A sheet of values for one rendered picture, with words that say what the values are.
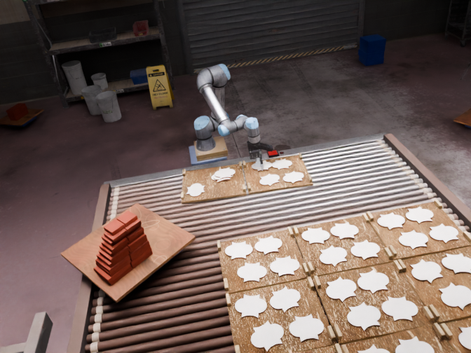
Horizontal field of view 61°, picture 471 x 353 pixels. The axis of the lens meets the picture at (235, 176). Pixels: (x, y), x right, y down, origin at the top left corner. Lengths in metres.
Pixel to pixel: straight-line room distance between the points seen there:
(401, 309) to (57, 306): 2.57
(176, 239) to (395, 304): 1.08
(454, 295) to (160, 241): 1.39
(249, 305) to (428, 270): 0.84
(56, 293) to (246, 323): 2.13
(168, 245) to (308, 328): 0.80
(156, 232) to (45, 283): 1.77
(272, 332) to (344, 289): 0.39
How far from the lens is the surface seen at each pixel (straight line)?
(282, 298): 1.91
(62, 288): 3.67
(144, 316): 2.00
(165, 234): 2.16
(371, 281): 2.00
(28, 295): 3.78
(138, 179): 2.88
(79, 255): 2.24
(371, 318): 1.87
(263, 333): 1.81
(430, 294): 2.02
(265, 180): 2.58
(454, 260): 2.18
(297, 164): 2.74
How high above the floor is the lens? 2.45
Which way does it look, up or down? 35 degrees down
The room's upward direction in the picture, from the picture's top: 7 degrees counter-clockwise
